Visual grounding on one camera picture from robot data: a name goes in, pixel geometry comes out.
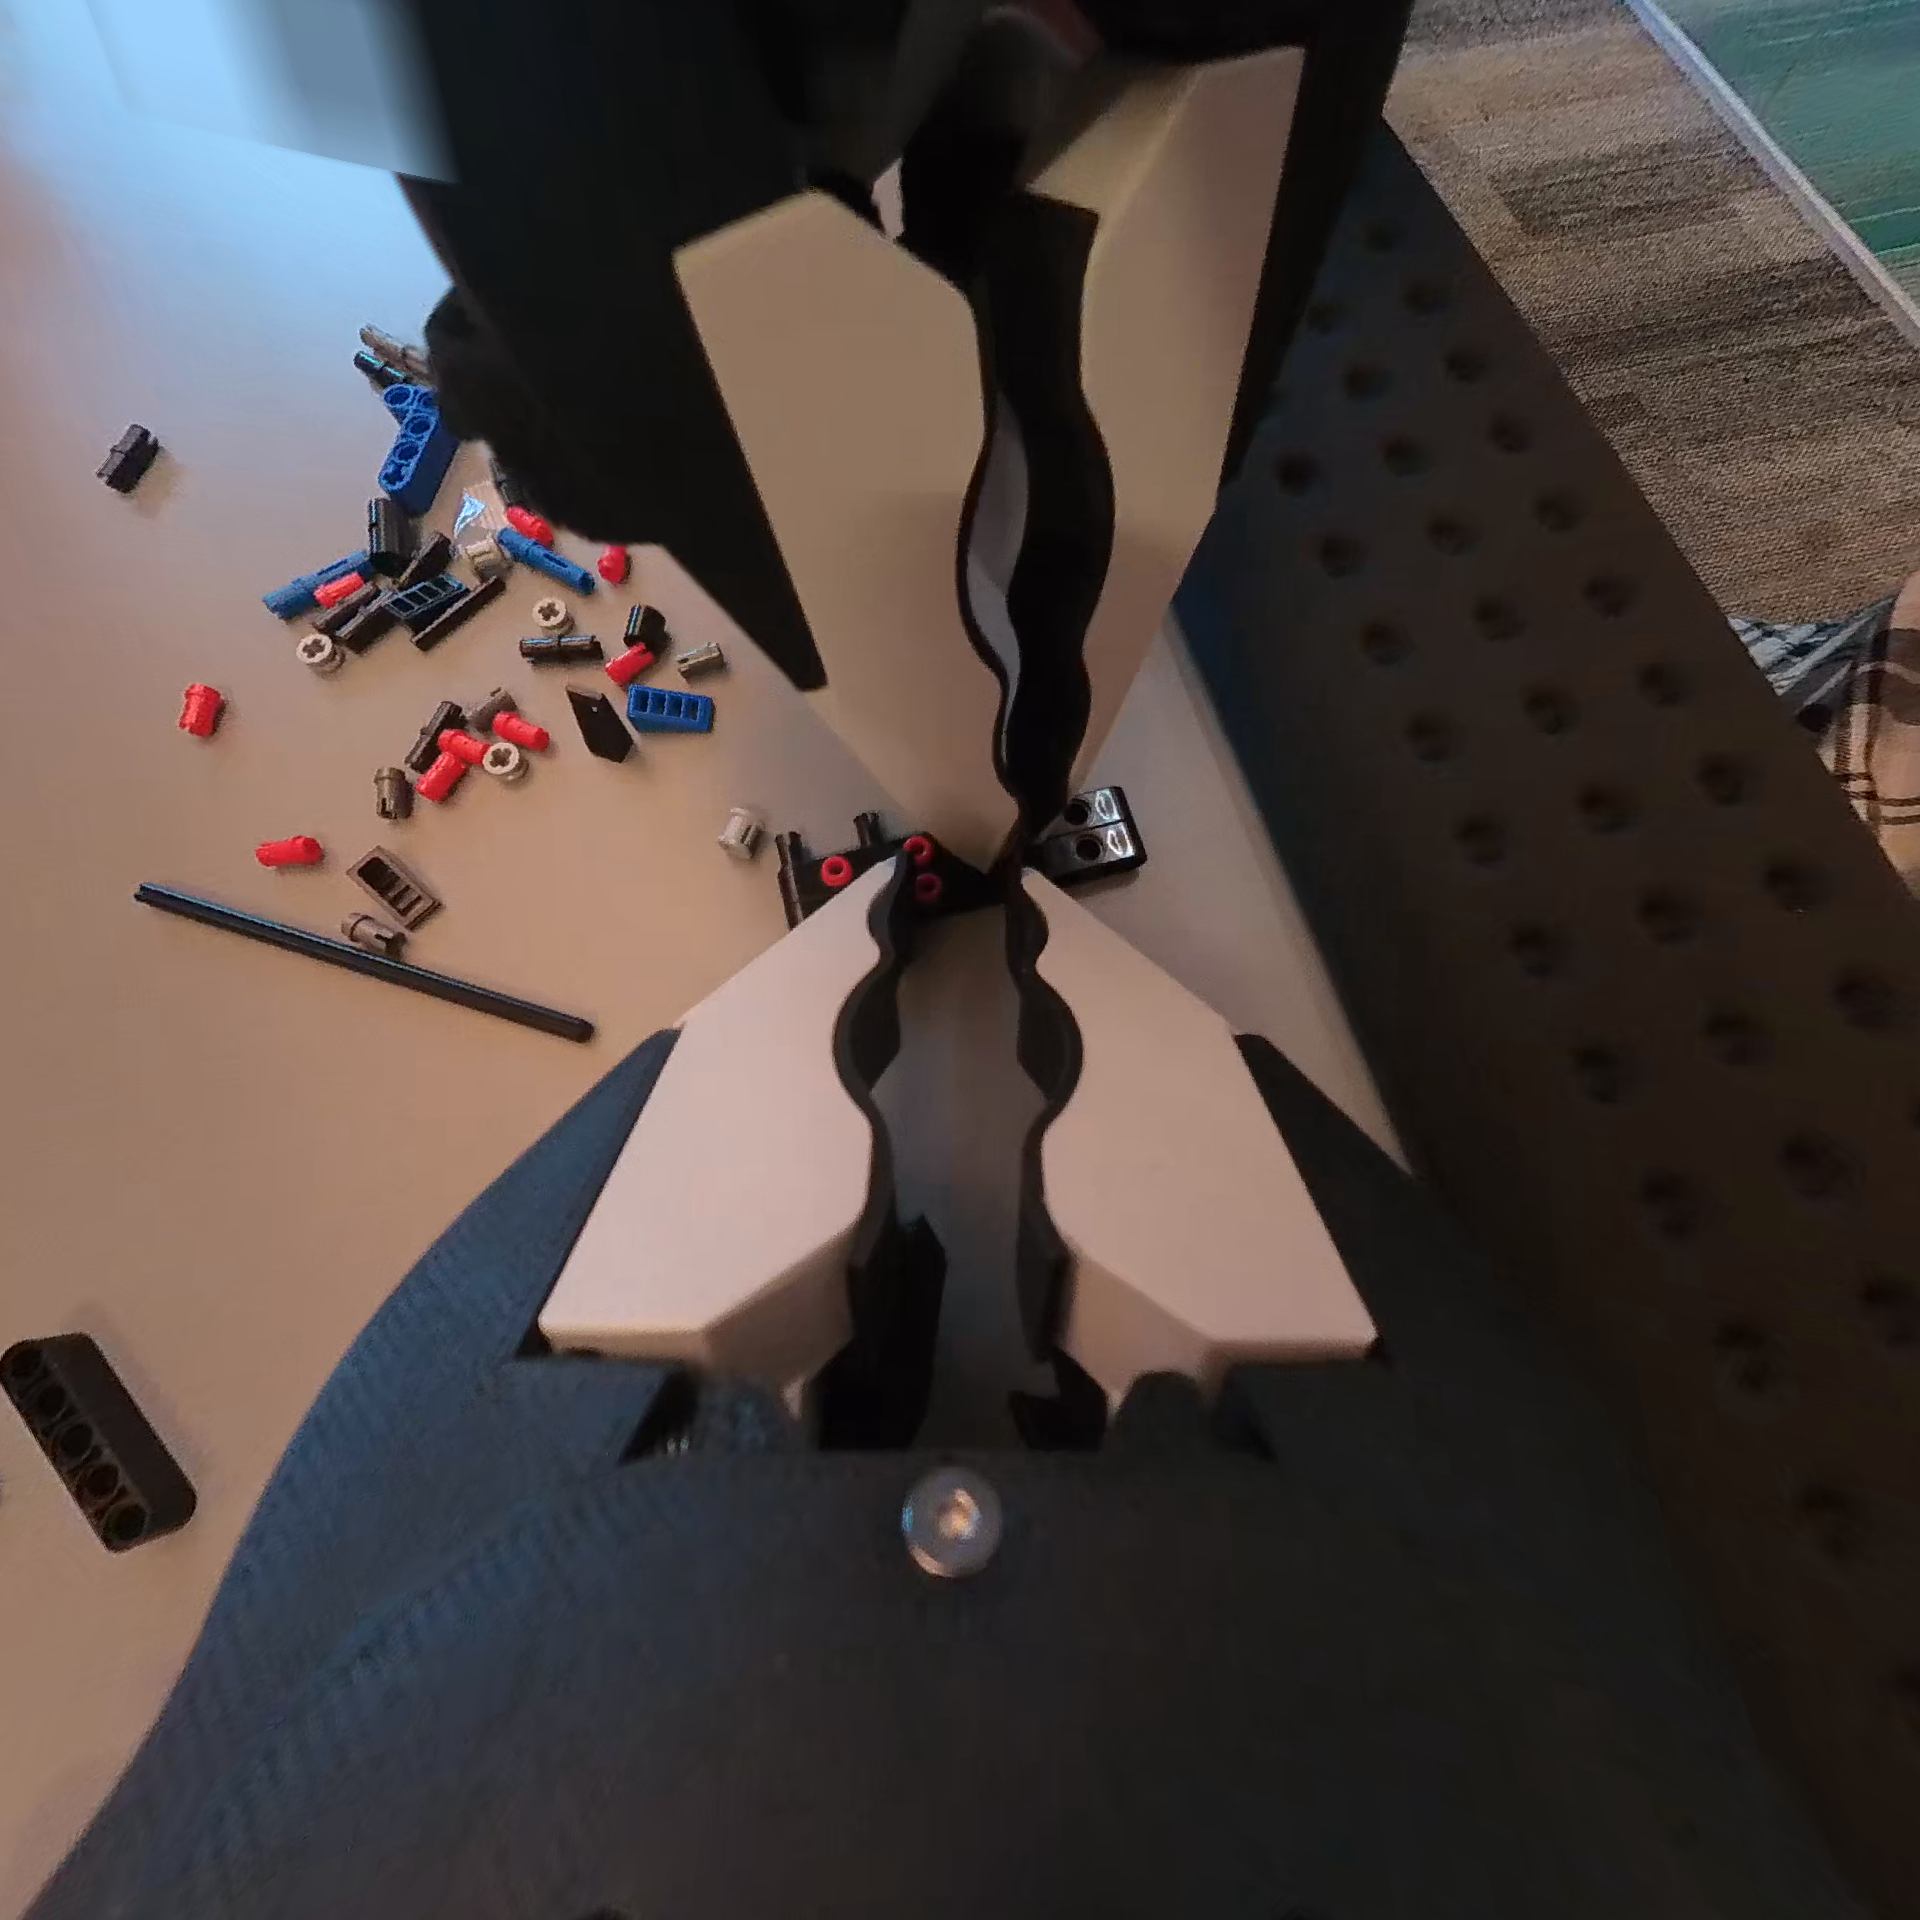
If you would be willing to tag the small grey pin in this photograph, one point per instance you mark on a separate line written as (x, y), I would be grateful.
(374, 933)

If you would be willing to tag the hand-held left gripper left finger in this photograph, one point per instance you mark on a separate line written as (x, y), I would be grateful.
(719, 1199)

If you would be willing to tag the long black axle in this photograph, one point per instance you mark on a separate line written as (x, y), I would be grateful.
(360, 963)

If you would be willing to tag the black short beam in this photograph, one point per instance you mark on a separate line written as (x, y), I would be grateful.
(100, 1443)

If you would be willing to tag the pile of small toy bricks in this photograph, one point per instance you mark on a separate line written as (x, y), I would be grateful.
(670, 710)

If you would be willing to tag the light grey small connector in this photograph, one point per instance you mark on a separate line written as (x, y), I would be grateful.
(738, 831)

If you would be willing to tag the black beam assembly red pins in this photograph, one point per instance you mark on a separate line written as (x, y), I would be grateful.
(961, 891)

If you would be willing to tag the black grille slope brick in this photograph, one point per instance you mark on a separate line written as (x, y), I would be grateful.
(392, 891)

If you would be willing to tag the person's plaid trousers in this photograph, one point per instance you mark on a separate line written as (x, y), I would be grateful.
(1858, 719)

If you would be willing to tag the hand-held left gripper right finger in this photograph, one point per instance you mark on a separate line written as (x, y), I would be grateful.
(1200, 1199)

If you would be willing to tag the dark dimpled panel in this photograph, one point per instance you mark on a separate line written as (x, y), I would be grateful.
(1574, 898)

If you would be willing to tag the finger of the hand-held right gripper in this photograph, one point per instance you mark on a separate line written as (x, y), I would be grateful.
(840, 452)
(1188, 302)

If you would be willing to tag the red connector pin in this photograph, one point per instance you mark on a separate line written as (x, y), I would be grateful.
(201, 710)
(289, 854)

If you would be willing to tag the light grey desk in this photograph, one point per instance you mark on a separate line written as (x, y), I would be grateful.
(301, 1171)

